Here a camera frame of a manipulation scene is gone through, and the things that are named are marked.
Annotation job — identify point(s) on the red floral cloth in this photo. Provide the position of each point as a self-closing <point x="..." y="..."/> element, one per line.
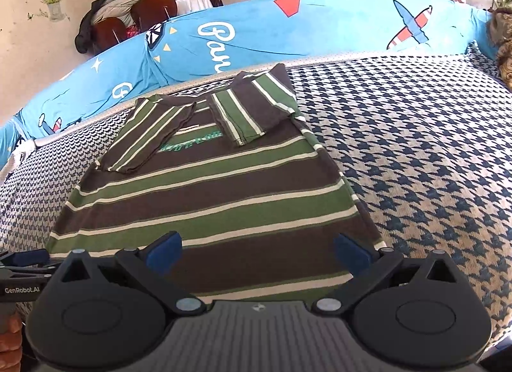
<point x="131" y="31"/>

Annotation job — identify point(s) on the blue printed sofa cover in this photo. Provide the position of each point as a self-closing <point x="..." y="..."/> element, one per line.
<point x="320" y="28"/>

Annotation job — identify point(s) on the green brown striped t-shirt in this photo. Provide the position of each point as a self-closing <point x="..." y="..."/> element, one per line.
<point x="224" y="196"/>

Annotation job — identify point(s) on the person's left hand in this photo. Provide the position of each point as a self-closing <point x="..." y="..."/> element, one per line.
<point x="10" y="336"/>

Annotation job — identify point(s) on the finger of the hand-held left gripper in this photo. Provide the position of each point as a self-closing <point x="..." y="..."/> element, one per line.
<point x="28" y="273"/>
<point x="32" y="257"/>

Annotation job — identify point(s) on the pile of coats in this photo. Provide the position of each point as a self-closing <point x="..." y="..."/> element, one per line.
<point x="108" y="2"/>

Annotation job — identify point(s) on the table with white tablecloth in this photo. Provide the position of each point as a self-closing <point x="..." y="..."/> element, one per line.
<point x="196" y="2"/>

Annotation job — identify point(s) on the brown patterned cloth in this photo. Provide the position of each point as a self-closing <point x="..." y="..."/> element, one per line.
<point x="502" y="48"/>

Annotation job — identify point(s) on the houndstooth sofa mat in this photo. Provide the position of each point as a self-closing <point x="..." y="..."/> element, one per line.
<point x="420" y="156"/>

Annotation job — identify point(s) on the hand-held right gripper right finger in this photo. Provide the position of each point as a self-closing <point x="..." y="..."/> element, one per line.
<point x="352" y="254"/>

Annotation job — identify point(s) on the brown wooden chair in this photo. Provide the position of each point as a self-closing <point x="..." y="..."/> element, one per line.
<point x="107" y="34"/>
<point x="154" y="8"/>

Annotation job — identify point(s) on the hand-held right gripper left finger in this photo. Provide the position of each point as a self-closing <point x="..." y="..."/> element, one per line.
<point x="164" y="252"/>

